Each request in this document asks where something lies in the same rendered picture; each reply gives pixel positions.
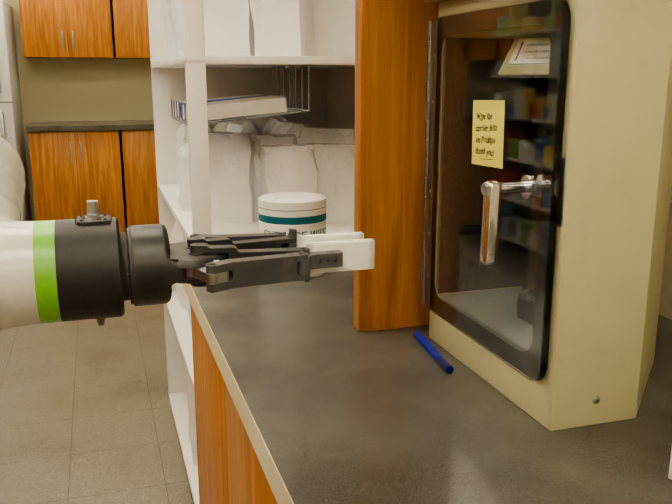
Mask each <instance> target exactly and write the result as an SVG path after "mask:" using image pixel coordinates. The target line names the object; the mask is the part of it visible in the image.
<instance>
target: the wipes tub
mask: <svg viewBox="0 0 672 504"><path fill-rule="evenodd" d="M258 206H259V233H278V232H284V233H286V236H289V229H297V236H298V235H312V234H326V196H324V195H322V194H317V193H310V192H278V193H269V194H265V195H262V196H260V197H259V198H258ZM322 274H324V273H312V274H310V278H314V277H318V276H320V275H322Z"/></svg>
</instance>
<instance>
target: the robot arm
mask: <svg viewBox="0 0 672 504"><path fill-rule="evenodd" d="M25 189H26V179H25V169H24V166H23V163H22V161H21V158H20V157H19V155H18V153H17V152H16V150H15V149H14V148H13V147H12V145H11V144H10V143H9V142H8V141H7V140H5V139H4V138H3V137H1V136H0V331H1V330H5V329H9V328H14V327H19V326H26V325H33V324H42V323H54V322H65V321H76V320H88V319H96V320H97V323H98V325H99V326H102V325H104V322H105V319H106V318H111V317H122V316H123V315H124V314H125V308H124V301H126V300H130V301H131V304H134V306H144V305H156V304H166V303H168V302H169V301H170V300H171V297H172V285H173V284H176V283H179V284H191V285H192V286H194V287H205V286H206V290H207V292H210V293H216V292H220V291H224V290H228V289H232V288H241V287H249V286H258V285H267V284H276V283H284V282H293V281H304V282H309V281H310V274H312V273H325V272H339V271H352V270H365V269H373V268H374V254H375V240H374V239H372V238H370V239H364V233H363V232H345V233H329V234H312V235H298V236H297V229H289V236H286V233H284V232H278V233H249V234H218V235H210V234H198V233H194V234H191V235H190V237H189V238H187V241H185V242H177V243H171V244H169V237H168V232H167V229H166V227H165V226H164V225H163V224H145V225H129V228H126V232H120V231H119V222H118V219H117V218H116V217H110V215H108V214H106V213H105V214H104V215H100V212H99V208H98V200H87V215H85V216H83V215H80V216H77V219H61V220H39V221H21V213H22V206H23V200H24V194H25Z"/></svg>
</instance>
